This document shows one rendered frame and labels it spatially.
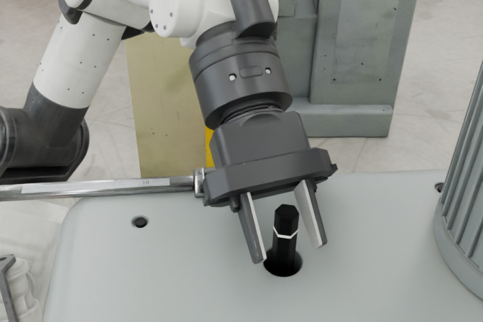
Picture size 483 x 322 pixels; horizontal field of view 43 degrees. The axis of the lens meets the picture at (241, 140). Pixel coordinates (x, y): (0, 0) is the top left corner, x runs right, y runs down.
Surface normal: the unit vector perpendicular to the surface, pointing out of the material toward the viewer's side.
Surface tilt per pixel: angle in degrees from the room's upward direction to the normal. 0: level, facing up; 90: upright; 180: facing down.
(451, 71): 0
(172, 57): 90
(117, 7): 101
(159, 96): 90
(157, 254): 0
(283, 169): 31
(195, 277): 0
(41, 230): 58
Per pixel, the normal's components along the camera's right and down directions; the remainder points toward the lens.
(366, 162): 0.01, -0.77
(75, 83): 0.39, 0.60
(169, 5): -0.85, 0.07
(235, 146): 0.17, -0.35
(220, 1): 0.46, -0.40
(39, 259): 0.33, 0.11
